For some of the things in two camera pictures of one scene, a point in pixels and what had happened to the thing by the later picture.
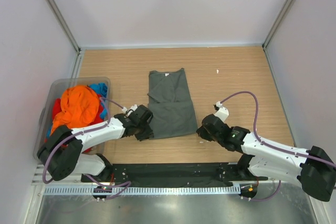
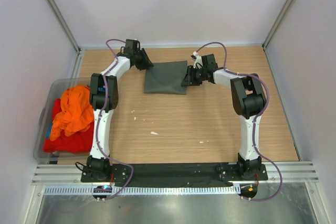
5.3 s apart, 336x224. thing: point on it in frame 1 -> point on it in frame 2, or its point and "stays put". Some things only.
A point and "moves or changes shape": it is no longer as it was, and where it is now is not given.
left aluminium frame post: [56, 10] stays put
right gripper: [201, 132] -> [189, 79]
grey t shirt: [173, 114] moves or changes shape
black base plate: [211, 174] stays put
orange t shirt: [80, 106] stays put
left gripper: [148, 132] -> [146, 63]
